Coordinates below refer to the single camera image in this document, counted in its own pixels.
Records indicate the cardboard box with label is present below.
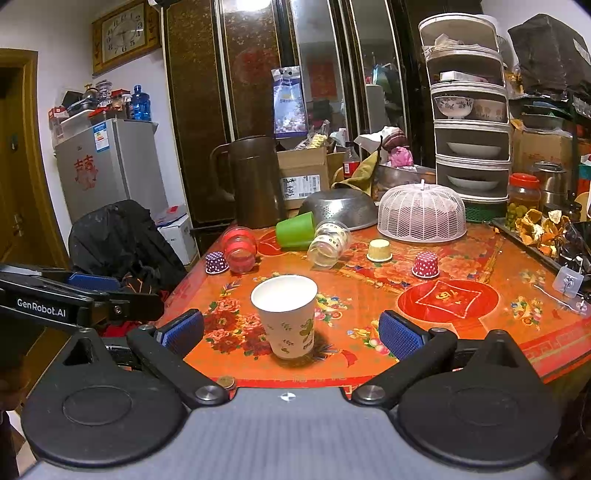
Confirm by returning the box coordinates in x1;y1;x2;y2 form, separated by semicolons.
277;147;331;210

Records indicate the blue and white plastic bag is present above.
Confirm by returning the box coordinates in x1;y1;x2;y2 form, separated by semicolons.
271;66;308;138

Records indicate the white plate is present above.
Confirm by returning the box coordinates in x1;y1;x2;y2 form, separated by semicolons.
445;141;504;158
447;174;502;191

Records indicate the clear adhesive hook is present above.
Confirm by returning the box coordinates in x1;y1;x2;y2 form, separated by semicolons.
551;265;583;296

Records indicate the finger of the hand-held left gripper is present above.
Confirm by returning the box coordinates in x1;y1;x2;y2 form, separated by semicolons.
92;290;165;323
41;267;124;292

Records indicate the metal colander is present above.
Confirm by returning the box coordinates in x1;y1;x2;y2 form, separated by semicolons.
298;188;382;232

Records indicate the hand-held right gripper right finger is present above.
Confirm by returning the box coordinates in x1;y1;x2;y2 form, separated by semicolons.
351;310;533;409

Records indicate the red polka dot baking cup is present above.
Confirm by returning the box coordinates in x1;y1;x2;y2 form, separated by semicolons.
412;251;440;279

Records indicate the purple polka dot baking cup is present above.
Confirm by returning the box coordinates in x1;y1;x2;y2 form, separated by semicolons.
204;252;230;275

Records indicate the white tiered dish rack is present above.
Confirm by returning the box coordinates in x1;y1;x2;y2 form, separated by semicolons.
419;14;515;222

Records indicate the beige ceramic bowl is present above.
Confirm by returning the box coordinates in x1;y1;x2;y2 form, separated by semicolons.
473;99;509;122

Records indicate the floral paper cup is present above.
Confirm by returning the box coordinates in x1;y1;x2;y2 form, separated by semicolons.
250;274;319;361

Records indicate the dark tray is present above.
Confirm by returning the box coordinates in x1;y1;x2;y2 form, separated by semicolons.
490;217;591;280

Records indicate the white carton box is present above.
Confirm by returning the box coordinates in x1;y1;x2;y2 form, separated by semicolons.
154;205;199;266

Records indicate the large cardboard box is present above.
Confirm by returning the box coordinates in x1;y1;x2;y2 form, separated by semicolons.
512;127;578;176

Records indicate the white plastic food cover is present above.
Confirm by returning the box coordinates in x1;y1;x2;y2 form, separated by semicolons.
377;180;467;243

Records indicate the olive green cloth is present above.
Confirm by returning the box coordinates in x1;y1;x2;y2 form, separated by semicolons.
332;150;379;199

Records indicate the metal kettle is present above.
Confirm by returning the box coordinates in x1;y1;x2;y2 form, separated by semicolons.
531;161;568;208

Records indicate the patterned ceramic bowl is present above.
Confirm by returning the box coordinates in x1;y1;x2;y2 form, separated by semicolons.
434;95;475;120

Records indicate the wooden door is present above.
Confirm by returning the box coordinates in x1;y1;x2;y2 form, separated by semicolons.
0;48;70;268

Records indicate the metal basin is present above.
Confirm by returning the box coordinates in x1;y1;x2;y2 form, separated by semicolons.
376;164;437;192

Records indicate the red lid glass jar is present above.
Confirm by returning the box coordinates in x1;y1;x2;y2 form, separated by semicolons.
505;173;542;230

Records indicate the red plastic cup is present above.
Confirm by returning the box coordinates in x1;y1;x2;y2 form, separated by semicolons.
222;226;258;274

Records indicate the grey refrigerator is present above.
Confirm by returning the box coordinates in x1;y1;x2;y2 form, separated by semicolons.
54;119;169;222

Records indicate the dark mirrored wardrobe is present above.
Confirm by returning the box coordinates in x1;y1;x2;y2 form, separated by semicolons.
161;0;430;227

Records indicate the framed wall clock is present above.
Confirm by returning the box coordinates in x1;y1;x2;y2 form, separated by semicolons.
91;0;162;77

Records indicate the clear plastic cup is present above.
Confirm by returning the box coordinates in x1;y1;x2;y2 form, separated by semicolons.
307;220;352;269

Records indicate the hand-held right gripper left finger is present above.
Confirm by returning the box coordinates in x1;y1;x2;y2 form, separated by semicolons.
55;309;232;409

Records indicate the pile of orange peels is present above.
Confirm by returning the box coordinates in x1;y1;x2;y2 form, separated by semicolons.
515;209;575;257

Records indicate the brown plastic pitcher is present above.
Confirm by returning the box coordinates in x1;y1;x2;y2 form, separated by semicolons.
210;135;288;229

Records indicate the green plastic cup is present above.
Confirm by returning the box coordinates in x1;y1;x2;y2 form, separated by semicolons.
275;211;317;251

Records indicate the orange floral tablecloth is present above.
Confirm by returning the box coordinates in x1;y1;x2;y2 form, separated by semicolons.
159;219;591;398

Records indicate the black jacket on chair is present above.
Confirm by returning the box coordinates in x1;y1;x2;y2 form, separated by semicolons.
68;199;188;296

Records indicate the black bag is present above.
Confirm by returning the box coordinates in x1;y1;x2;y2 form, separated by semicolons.
508;14;591;100

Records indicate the blue water bottle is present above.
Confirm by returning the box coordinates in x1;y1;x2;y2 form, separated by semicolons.
131;84;152;122

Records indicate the small yellow cup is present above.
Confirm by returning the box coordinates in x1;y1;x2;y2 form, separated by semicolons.
367;239;393;263

